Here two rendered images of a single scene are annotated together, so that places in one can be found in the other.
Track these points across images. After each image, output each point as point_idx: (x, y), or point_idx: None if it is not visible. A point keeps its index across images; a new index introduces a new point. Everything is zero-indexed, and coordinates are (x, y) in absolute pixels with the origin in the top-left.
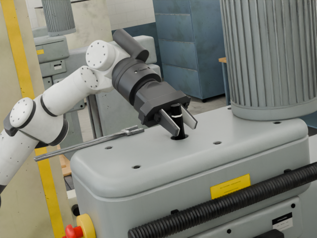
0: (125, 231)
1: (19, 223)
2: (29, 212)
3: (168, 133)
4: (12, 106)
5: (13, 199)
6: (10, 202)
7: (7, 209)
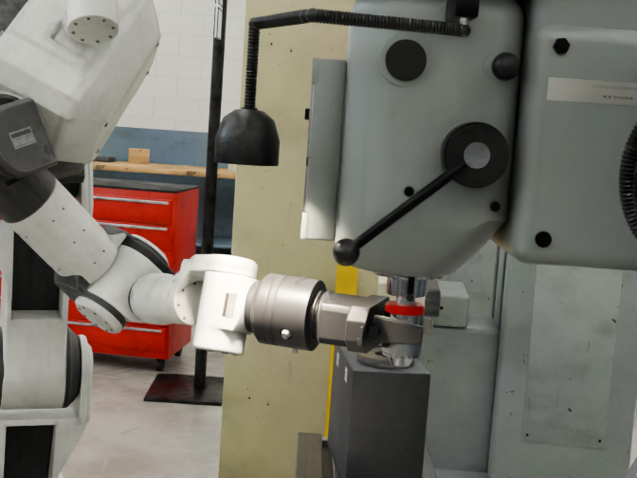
0: None
1: (278, 267)
2: (301, 254)
3: None
4: (330, 42)
5: (282, 218)
6: (274, 220)
7: (264, 232)
